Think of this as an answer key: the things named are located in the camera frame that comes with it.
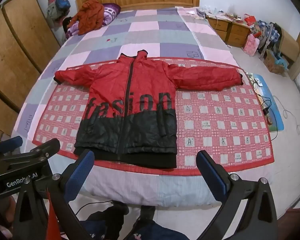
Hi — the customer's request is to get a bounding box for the red bag on nightstand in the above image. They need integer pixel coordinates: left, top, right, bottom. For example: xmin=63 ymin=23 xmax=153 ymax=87
xmin=244 ymin=14 xmax=256 ymax=26

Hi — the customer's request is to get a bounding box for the purple patterned pillow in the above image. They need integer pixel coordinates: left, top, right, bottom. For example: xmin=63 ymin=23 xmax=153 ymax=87
xmin=63 ymin=3 xmax=121 ymax=39

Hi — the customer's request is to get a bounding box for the black shoe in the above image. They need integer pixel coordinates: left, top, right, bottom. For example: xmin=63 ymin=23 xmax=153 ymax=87
xmin=125 ymin=205 xmax=189 ymax=240
xmin=80 ymin=201 xmax=129 ymax=240

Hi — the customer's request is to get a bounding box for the plaid clothes pile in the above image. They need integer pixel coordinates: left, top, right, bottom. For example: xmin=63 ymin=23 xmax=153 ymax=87
xmin=257 ymin=20 xmax=282 ymax=53

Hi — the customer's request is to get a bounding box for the hanging bags pile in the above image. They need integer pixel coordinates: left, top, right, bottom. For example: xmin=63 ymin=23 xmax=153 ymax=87
xmin=46 ymin=0 xmax=71 ymax=29

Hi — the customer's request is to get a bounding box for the orange-brown jacket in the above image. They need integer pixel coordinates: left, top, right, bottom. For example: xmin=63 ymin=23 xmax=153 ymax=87
xmin=67 ymin=0 xmax=104 ymax=35

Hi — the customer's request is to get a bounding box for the wooden nightstand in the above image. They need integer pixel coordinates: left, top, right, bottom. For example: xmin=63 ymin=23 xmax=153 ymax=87
xmin=207 ymin=15 xmax=251 ymax=48

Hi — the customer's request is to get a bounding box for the left black shoe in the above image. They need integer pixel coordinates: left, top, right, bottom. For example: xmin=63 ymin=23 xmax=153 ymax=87
xmin=80 ymin=201 xmax=129 ymax=240

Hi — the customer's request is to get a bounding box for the red checkered mat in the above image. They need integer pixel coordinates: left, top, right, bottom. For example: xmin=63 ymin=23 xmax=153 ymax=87
xmin=32 ymin=56 xmax=275 ymax=176

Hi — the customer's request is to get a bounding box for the right black shoe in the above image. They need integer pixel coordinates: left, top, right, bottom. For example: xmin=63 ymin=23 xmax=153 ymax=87
xmin=125 ymin=205 xmax=189 ymax=240

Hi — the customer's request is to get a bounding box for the black cable on floor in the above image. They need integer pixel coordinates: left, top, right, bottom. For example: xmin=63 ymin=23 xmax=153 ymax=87
xmin=250 ymin=78 xmax=300 ymax=140

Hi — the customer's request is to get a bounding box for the red and black jacket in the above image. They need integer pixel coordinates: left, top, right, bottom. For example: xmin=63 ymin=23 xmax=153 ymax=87
xmin=54 ymin=50 xmax=243 ymax=169

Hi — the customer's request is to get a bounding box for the wooden wardrobe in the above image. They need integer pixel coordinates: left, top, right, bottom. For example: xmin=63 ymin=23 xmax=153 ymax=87
xmin=0 ymin=0 xmax=60 ymax=137

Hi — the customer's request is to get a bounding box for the pastel checkered bed quilt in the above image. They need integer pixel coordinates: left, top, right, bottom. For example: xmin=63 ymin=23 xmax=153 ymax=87
xmin=12 ymin=6 xmax=278 ymax=208

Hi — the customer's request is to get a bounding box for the pink plush bag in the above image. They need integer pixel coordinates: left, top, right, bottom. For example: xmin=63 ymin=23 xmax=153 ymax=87
xmin=243 ymin=34 xmax=260 ymax=56

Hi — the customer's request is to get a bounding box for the blue floor mat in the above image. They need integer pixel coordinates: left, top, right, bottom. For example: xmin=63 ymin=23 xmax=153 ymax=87
xmin=247 ymin=73 xmax=284 ymax=132

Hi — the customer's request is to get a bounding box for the cardboard box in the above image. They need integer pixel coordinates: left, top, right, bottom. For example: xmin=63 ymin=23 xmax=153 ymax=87
xmin=264 ymin=28 xmax=300 ymax=80

